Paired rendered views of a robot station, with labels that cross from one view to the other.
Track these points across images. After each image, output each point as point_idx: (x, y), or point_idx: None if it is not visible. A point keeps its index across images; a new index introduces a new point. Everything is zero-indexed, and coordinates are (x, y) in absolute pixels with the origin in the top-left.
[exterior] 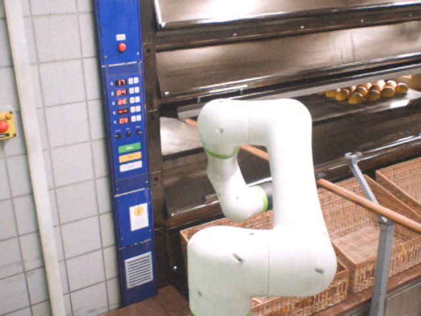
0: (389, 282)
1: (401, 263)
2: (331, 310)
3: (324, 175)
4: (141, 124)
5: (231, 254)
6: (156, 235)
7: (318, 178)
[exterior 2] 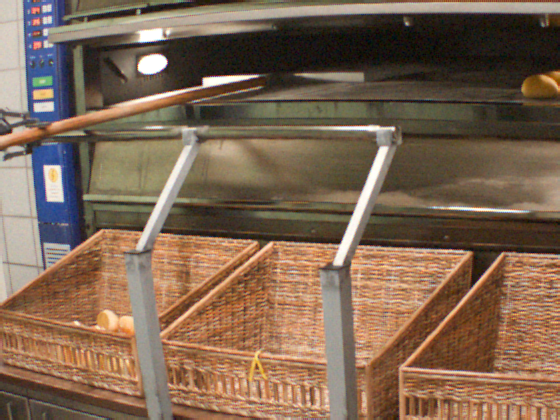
0: (226, 418)
1: (273, 400)
2: (107, 393)
3: (41, 124)
4: (52, 51)
5: None
6: (85, 226)
7: (32, 126)
